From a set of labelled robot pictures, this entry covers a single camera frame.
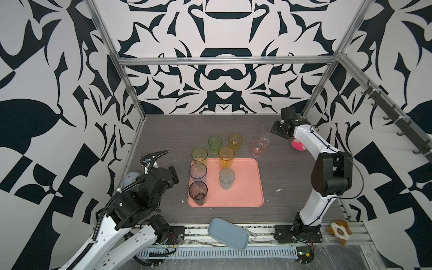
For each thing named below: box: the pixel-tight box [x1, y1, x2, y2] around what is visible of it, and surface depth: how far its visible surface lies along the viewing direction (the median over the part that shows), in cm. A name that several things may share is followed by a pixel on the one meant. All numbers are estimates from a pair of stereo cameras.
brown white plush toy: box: [326, 219, 353, 246], surface depth 75 cm
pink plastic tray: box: [187, 158, 264, 208], surface depth 89 cm
